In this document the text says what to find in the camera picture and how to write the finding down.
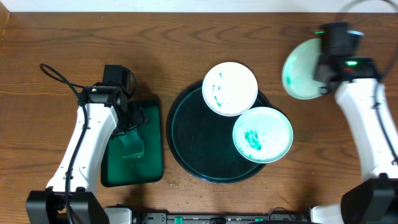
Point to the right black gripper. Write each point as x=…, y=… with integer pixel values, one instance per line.
x=321, y=63

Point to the mint plate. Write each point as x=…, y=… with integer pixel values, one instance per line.
x=298, y=71
x=263, y=135

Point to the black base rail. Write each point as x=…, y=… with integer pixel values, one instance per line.
x=202, y=218

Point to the white plate with green streaks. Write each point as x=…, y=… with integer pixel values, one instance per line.
x=229, y=88

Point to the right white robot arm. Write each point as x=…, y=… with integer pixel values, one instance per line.
x=360, y=93

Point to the round black tray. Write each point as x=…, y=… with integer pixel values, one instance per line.
x=201, y=140

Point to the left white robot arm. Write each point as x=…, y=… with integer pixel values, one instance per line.
x=105, y=111

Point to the green scouring sponge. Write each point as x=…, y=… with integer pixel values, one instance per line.
x=133, y=145

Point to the rectangular green tray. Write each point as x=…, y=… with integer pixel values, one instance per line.
x=116, y=171

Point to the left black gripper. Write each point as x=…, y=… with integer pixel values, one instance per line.
x=134, y=117

